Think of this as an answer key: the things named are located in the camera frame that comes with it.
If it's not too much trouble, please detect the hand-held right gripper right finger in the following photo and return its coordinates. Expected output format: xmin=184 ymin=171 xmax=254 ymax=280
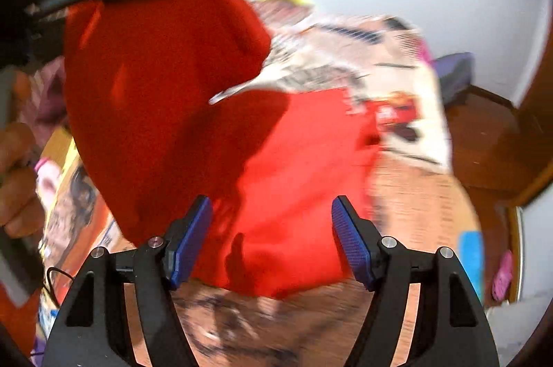
xmin=332 ymin=195 xmax=497 ymax=367

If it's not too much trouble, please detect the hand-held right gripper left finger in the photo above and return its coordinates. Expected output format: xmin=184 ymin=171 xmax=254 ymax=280
xmin=43 ymin=195 xmax=213 ymax=367

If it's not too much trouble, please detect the red jacket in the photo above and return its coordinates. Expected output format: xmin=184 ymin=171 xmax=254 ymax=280
xmin=64 ymin=0 xmax=384 ymax=301

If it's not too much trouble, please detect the person's left forearm orange sleeve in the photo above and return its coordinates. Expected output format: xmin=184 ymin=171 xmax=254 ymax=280
xmin=0 ymin=289 xmax=41 ymax=355

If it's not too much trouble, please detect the person's left hand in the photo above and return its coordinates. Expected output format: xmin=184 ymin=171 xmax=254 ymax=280
xmin=0 ymin=120 xmax=46 ymax=239

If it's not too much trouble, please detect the newspaper printed blanket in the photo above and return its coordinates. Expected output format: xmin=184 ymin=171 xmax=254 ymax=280
xmin=37 ymin=0 xmax=485 ymax=367

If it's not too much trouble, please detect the pink clog shoe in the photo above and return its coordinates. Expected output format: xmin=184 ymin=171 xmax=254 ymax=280
xmin=490 ymin=249 xmax=516 ymax=301

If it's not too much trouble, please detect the metal framed mirror panel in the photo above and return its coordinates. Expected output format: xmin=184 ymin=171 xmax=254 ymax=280
xmin=506 ymin=194 xmax=553 ymax=309

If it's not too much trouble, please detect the dark grey backpack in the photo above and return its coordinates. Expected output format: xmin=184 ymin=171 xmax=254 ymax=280
xmin=432 ymin=52 xmax=476 ymax=107

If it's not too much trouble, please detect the brown wooden door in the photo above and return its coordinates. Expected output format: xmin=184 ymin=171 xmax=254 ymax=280
xmin=507 ymin=19 xmax=553 ymax=209

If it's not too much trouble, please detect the thin black cable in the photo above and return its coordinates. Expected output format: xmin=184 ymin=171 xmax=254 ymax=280
xmin=42 ymin=266 xmax=77 ymax=308

